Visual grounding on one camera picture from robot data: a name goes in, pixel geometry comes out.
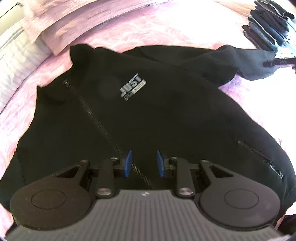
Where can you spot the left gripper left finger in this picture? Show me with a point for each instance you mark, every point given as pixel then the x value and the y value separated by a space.
pixel 106 173

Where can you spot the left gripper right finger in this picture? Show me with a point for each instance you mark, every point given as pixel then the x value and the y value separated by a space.
pixel 188 178

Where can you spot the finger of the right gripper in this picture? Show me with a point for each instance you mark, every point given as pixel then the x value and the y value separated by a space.
pixel 281 63

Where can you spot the black zip jacket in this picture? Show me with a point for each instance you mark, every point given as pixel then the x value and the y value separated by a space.
pixel 147 99

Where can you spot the denim folded jeans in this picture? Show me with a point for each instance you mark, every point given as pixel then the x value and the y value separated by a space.
pixel 271 28

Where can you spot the pink rose bed sheet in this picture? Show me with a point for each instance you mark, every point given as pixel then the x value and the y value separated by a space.
pixel 206 24

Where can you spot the lilac folded blanket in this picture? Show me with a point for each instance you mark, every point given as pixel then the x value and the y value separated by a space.
pixel 59 23

